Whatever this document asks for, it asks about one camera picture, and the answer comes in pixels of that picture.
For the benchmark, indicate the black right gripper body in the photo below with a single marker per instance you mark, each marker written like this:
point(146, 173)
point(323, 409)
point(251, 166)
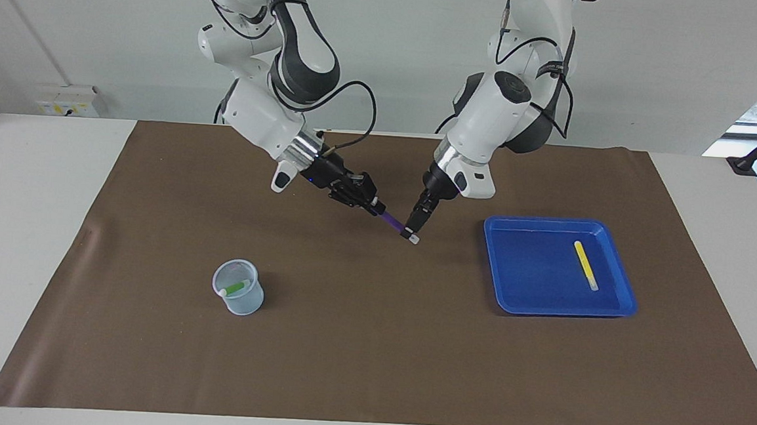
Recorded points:
point(328, 173)

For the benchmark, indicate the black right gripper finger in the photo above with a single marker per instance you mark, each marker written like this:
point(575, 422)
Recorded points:
point(365, 187)
point(356, 201)

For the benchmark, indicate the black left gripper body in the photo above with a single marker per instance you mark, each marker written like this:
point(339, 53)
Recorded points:
point(439, 185)

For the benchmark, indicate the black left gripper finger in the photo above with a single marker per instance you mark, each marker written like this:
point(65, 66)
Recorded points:
point(430, 209)
point(416, 216)

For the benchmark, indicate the purple marker pen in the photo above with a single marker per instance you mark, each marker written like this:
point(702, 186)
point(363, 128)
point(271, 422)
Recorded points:
point(392, 222)

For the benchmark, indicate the green marker pen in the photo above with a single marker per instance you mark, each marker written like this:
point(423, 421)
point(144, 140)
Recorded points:
point(236, 288)

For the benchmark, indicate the yellow marker pen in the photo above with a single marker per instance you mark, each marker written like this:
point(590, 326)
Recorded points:
point(585, 264)

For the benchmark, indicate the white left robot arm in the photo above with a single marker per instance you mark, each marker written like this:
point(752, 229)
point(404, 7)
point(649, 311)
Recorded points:
point(489, 114)

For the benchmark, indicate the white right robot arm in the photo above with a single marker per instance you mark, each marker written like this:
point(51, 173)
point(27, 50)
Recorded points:
point(260, 113)

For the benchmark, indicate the blue plastic tray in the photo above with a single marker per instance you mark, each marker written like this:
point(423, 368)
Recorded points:
point(539, 275)

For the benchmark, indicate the brown table mat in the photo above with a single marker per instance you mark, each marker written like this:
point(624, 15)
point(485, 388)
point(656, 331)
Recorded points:
point(370, 343)

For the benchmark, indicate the clear plastic cup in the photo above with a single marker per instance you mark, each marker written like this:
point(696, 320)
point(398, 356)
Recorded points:
point(241, 304)

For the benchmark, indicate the white wall outlet box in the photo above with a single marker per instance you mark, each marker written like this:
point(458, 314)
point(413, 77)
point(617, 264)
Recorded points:
point(66, 101)

